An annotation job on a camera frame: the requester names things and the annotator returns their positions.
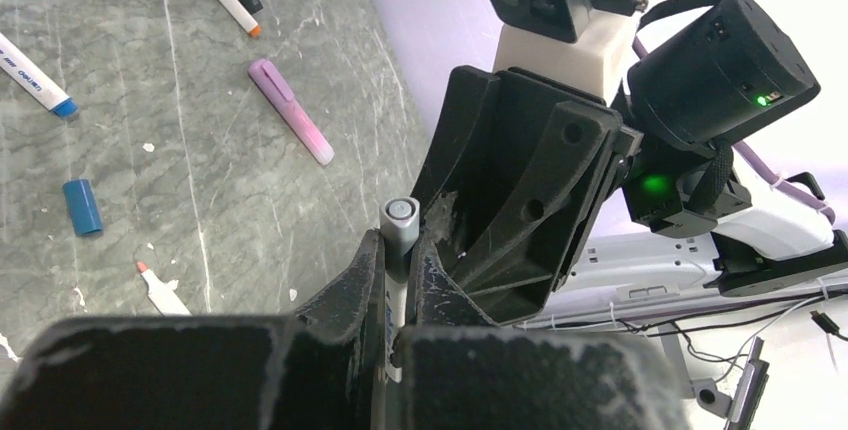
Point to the white pen green cap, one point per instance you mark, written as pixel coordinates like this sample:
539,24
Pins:
34,81

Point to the white pen grey cap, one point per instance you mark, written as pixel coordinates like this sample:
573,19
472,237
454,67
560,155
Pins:
400,230

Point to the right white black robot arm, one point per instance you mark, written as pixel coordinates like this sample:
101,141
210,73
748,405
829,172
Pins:
695,99

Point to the white pen orange tip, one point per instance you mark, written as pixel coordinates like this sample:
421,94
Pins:
162,296

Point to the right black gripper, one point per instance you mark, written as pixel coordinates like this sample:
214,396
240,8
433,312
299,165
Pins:
512,185

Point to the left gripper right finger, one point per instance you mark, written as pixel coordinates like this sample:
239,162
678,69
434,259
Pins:
462,371

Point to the purple pink highlighter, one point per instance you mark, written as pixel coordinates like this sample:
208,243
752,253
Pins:
279,93

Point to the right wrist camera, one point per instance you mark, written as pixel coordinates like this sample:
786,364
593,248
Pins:
580,44

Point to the blue pen cap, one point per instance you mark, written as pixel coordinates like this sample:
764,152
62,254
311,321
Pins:
82,207

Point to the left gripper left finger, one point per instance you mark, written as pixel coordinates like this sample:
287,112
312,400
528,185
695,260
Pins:
313,368

